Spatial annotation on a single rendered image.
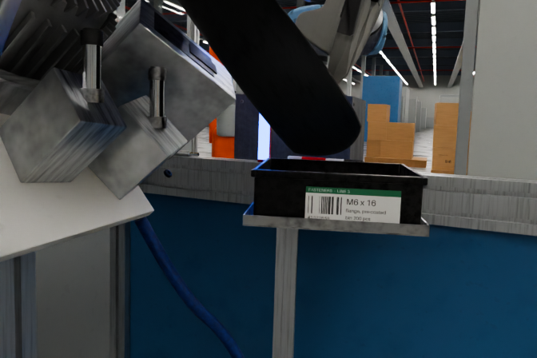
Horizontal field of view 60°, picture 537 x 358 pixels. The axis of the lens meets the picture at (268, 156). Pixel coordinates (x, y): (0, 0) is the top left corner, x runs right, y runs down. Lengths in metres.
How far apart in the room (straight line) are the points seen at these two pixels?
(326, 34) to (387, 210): 0.25
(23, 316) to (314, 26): 0.42
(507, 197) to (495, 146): 1.45
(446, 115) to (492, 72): 5.76
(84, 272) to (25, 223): 1.15
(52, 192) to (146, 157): 0.09
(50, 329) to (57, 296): 0.09
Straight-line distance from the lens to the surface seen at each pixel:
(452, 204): 0.80
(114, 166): 0.51
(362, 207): 0.59
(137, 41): 0.54
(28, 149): 0.46
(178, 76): 0.56
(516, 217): 0.81
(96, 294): 1.65
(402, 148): 9.73
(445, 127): 7.99
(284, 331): 0.73
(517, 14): 2.30
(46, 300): 1.50
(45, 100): 0.45
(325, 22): 0.44
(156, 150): 0.48
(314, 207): 0.59
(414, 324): 0.88
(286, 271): 0.69
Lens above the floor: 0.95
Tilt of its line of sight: 5 degrees down
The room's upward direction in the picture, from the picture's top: 2 degrees clockwise
